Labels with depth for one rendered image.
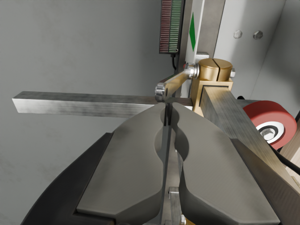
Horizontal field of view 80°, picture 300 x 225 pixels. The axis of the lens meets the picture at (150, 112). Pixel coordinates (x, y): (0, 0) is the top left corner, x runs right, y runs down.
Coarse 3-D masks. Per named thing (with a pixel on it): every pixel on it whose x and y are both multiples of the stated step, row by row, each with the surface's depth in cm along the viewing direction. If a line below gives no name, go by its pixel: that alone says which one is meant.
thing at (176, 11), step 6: (174, 0) 35; (180, 0) 35; (174, 6) 36; (180, 6) 36; (174, 12) 37; (174, 18) 37; (174, 24) 38; (174, 30) 38; (174, 36) 39; (174, 42) 40; (174, 48) 40
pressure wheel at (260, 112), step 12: (240, 96) 35; (252, 108) 27; (264, 108) 26; (276, 108) 25; (252, 120) 25; (264, 120) 25; (276, 120) 25; (288, 120) 25; (264, 132) 27; (276, 132) 27; (288, 132) 26; (276, 144) 28
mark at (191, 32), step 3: (192, 15) 34; (192, 18) 34; (192, 21) 34; (192, 24) 34; (192, 27) 34; (189, 30) 37; (192, 30) 34; (189, 33) 37; (192, 33) 34; (192, 36) 33; (192, 39) 33; (192, 42) 33; (195, 42) 31; (192, 45) 33; (192, 48) 33
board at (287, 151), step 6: (294, 138) 30; (288, 144) 31; (294, 144) 30; (282, 150) 32; (288, 150) 31; (294, 150) 29; (288, 156) 31; (294, 156) 30; (294, 162) 30; (288, 168) 31; (294, 174) 32
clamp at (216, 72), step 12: (204, 60) 28; (216, 60) 28; (204, 72) 26; (216, 72) 26; (228, 72) 26; (192, 84) 31; (204, 84) 27; (216, 84) 27; (228, 84) 26; (192, 96) 31
